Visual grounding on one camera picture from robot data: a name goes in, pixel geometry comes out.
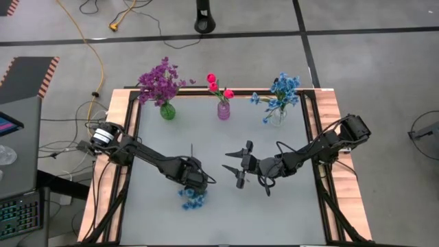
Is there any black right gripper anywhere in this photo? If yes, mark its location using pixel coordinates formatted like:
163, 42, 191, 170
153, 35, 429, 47
222, 139, 281, 190

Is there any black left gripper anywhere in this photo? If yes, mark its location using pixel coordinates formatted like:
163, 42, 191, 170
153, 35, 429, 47
169, 156, 209, 195

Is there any blue artificial flower bunch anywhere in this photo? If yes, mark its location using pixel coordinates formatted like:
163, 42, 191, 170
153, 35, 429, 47
249, 71, 302, 125
177, 143, 209, 211

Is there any purple artificial flower bunch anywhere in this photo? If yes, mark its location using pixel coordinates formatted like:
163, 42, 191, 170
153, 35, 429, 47
137, 68, 172, 107
150, 56, 197, 104

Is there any pink glass vase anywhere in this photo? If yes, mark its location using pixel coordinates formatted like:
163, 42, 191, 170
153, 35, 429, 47
217, 100, 231, 121

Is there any clear glass vase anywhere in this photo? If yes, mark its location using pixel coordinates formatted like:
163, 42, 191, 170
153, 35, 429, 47
270, 106, 289, 127

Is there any green glass vase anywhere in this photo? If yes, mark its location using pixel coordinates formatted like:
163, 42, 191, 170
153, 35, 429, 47
159, 101, 176, 121

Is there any wooden table border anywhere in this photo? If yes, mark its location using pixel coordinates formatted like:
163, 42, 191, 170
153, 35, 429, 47
78, 88, 373, 243

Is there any black desk leg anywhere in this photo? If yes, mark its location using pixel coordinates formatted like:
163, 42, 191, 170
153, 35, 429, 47
36, 169, 90, 202

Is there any black floor stand base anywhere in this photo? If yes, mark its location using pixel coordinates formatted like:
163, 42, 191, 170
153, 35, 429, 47
193, 0, 217, 34

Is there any grey laptop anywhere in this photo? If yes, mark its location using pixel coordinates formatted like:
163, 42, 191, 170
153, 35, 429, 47
0, 95, 43, 200

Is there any backlit keyboard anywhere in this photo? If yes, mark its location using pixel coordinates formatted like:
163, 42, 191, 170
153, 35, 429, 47
0, 191, 45, 241

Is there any black mat orange striped edge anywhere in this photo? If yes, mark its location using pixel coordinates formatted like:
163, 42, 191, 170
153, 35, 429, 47
0, 56, 60, 104
0, 0, 21, 17

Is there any black aluminium table frame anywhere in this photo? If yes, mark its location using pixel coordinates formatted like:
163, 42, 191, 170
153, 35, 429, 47
79, 87, 373, 246

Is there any long yellow cable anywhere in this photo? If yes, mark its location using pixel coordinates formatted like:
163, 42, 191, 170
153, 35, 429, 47
56, 0, 106, 121

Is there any yellow cable with plug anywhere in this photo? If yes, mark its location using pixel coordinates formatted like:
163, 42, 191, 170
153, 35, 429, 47
108, 0, 137, 32

